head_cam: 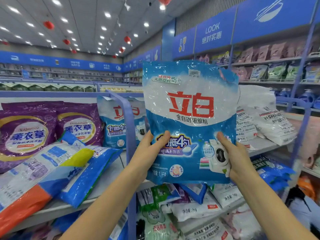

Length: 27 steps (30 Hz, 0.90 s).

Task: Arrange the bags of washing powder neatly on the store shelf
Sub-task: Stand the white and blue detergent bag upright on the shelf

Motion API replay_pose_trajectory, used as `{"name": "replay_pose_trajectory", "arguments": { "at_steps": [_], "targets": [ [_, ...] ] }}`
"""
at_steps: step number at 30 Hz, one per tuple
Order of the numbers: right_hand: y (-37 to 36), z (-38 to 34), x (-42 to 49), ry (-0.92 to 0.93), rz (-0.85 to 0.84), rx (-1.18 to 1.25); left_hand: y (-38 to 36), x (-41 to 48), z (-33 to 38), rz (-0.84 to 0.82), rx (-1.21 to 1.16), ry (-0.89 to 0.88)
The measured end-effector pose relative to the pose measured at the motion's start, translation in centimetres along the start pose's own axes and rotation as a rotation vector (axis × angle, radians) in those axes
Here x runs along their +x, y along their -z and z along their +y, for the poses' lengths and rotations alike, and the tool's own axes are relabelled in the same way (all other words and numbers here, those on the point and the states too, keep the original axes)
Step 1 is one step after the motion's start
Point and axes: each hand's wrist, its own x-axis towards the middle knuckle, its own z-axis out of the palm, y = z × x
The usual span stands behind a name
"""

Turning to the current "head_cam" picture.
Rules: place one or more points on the person's right hand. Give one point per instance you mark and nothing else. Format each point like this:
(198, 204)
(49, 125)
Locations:
(240, 162)

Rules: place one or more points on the person's left hand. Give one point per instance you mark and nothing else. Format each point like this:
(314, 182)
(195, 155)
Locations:
(147, 157)

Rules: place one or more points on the grey blue-framed shelf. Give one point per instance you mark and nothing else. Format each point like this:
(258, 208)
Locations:
(131, 147)

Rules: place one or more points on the blue bird-print detergent bag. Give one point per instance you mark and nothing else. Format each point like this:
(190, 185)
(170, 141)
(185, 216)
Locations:
(85, 177)

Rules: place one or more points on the plain white detergent bag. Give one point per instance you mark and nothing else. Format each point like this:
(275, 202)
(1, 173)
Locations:
(255, 97)

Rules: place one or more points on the panda pale green bag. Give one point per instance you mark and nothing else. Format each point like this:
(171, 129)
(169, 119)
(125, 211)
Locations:
(160, 227)

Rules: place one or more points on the purple lavender bag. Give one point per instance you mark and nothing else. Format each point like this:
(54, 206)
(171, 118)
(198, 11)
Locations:
(80, 127)
(27, 137)

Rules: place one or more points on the person's right forearm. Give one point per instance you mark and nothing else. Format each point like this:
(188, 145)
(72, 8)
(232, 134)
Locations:
(270, 209)

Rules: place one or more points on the person's left forearm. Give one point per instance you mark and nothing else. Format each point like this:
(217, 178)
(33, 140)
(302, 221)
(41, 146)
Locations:
(107, 207)

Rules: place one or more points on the row of blue bottles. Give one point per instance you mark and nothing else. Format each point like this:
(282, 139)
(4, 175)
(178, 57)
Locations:
(307, 96)

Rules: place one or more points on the row of pink packets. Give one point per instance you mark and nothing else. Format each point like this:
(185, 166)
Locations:
(262, 52)

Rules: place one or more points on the row of house-shaped cartons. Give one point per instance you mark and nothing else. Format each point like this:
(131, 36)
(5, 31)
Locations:
(50, 87)

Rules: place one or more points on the blue icon header signs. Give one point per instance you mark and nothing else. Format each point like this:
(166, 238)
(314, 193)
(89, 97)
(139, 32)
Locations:
(250, 19)

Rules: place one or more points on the group of red lanterns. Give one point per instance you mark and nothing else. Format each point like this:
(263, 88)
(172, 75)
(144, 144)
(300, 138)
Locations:
(48, 24)

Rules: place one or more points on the group of ceiling spotlights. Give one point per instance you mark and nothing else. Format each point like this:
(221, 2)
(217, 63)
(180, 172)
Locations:
(56, 1)

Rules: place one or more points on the blue side wall sign band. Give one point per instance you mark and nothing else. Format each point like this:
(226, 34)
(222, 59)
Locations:
(147, 57)

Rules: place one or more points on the blue wall column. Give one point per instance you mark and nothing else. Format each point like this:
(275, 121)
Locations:
(168, 39)

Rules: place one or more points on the blue back wall sign band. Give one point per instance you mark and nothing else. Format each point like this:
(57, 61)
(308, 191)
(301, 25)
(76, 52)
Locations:
(62, 62)

